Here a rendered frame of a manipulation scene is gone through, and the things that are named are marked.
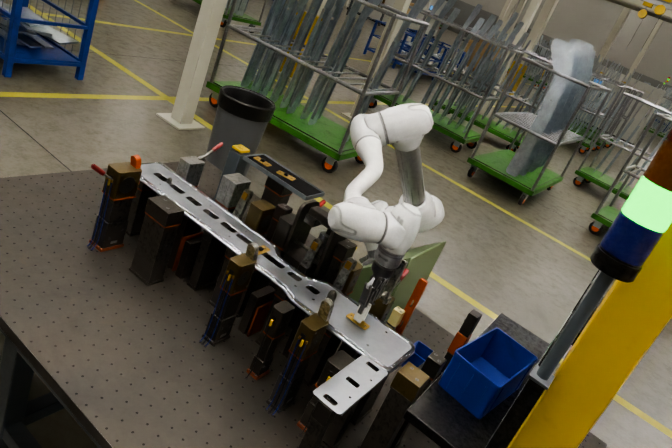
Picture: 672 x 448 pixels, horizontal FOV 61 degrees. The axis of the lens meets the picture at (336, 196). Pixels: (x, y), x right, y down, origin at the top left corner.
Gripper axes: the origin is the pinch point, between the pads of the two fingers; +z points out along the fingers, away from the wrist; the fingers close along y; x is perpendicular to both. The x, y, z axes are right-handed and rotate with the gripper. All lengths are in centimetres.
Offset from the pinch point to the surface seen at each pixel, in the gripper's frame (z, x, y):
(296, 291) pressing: 4.7, -22.5, 7.1
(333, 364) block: 6.7, 6.6, 23.2
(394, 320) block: 1.9, 8.4, -10.7
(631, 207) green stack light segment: -84, 54, 66
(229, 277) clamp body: 5.8, -40.1, 22.7
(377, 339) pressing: 4.7, 9.2, 1.0
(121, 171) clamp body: -1, -103, 22
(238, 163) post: -5, -92, -30
